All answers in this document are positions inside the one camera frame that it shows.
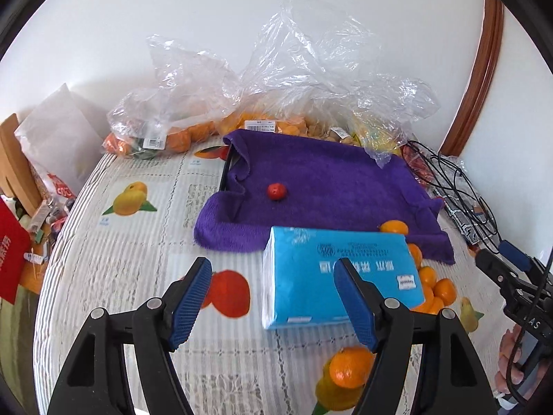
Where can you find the fruit print tablecloth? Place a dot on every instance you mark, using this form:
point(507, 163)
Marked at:
point(129, 259)

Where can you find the red white snack packet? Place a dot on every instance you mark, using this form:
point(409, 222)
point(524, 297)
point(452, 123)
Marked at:
point(60, 186)

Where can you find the large clear plastic bag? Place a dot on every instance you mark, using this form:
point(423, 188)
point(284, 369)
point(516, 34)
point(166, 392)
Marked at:
point(311, 60)

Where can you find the person's right hand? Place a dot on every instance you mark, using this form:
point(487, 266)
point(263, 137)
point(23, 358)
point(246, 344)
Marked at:
point(507, 354)

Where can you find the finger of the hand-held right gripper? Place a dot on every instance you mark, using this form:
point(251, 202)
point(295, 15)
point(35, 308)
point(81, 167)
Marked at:
point(497, 268)
point(514, 254)

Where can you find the pile of bagged oranges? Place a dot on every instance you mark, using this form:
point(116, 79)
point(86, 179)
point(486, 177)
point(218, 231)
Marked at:
point(259, 116)

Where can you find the black tray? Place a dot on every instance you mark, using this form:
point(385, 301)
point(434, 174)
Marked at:
point(224, 173)

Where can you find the wooden door frame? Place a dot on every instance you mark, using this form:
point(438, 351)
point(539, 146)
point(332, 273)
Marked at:
point(475, 86)

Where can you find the clear bag of leafy mandarins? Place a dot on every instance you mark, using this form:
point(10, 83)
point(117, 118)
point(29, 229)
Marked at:
point(142, 112)

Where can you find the yellow package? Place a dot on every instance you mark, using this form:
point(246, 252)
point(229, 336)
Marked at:
point(373, 132)

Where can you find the mandarin orange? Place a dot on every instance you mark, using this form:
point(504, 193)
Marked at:
point(415, 255)
point(345, 369)

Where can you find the kumquat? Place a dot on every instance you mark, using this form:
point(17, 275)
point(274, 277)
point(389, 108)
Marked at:
point(425, 307)
point(394, 227)
point(427, 276)
point(446, 290)

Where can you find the blue tissue pack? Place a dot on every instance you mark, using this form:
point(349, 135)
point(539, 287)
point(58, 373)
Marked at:
point(302, 276)

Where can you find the grey patterned pouch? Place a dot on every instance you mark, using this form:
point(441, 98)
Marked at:
point(462, 220)

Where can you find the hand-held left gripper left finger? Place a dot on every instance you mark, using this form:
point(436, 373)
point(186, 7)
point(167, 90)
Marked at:
point(188, 311)

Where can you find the white plastic bag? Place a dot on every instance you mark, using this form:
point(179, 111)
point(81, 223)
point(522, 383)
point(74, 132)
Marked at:
point(60, 129)

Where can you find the small red fruit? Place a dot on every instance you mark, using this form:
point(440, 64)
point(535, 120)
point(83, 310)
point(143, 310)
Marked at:
point(276, 191)

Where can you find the bag of red fruits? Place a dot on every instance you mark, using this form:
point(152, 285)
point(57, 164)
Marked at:
point(417, 164)

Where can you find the purple towel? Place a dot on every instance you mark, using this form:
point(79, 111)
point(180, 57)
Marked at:
point(324, 181)

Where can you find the bagged beige nuts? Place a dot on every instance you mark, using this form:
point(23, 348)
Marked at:
point(322, 132)

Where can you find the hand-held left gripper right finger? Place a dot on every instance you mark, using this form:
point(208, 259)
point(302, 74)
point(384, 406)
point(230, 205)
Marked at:
point(356, 307)

